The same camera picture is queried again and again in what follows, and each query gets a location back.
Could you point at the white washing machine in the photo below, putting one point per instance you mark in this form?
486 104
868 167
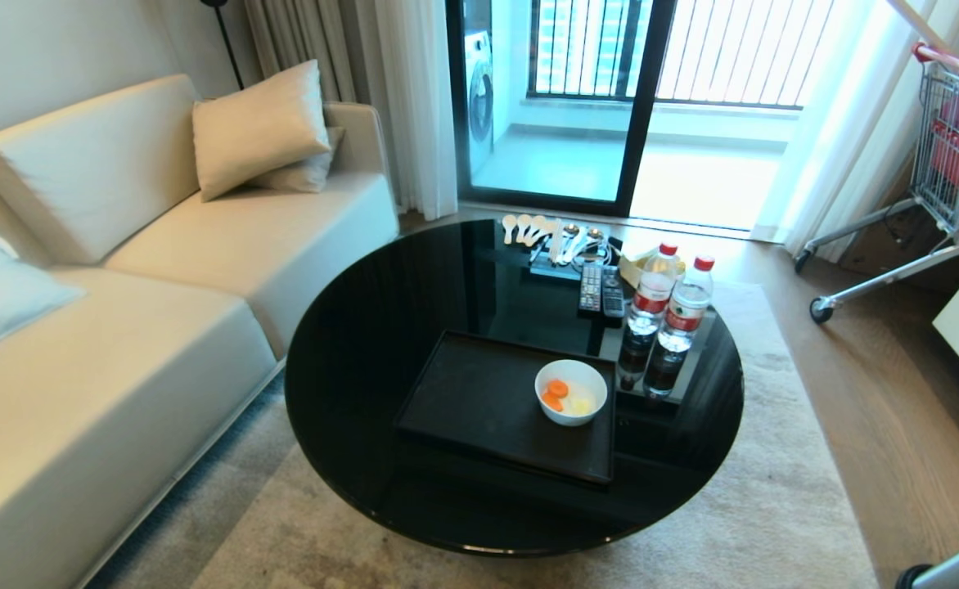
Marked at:
479 94

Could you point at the black cutlery holder tray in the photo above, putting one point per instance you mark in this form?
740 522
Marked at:
557 266

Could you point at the round black glass coffee table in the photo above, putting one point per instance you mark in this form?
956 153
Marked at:
381 327

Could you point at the black floor lamp pole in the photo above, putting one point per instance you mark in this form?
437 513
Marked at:
227 41

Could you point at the black remote control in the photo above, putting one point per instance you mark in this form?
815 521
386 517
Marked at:
613 293
591 288

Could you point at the yellow tissue pack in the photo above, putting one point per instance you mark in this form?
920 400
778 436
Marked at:
635 266

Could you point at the beige area rug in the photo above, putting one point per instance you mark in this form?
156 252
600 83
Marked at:
733 507

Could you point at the orange carrot slice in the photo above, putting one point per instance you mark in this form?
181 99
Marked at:
558 388
552 402

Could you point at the black framed sliding glass door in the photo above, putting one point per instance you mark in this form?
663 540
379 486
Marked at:
557 98

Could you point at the beige curtain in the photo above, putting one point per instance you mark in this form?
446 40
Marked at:
303 41

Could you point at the white bowl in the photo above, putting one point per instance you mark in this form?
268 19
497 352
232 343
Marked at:
571 409

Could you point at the metal spoon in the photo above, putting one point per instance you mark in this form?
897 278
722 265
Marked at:
587 239
565 242

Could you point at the white sheer curtain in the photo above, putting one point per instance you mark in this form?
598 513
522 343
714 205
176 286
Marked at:
418 106
848 131

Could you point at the pale yellow food scrap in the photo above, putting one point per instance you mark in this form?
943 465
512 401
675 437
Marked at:
580 404

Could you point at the large cream cushion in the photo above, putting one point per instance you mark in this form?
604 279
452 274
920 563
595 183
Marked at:
258 129

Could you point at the white ceramic spoon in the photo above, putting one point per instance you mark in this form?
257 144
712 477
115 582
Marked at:
536 228
523 227
510 227

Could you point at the cream leather sofa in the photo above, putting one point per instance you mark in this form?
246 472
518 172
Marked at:
119 327

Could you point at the black rectangular tray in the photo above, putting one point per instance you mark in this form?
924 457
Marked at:
479 401

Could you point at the clear water bottle red cap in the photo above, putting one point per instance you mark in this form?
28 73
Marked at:
653 294
681 315

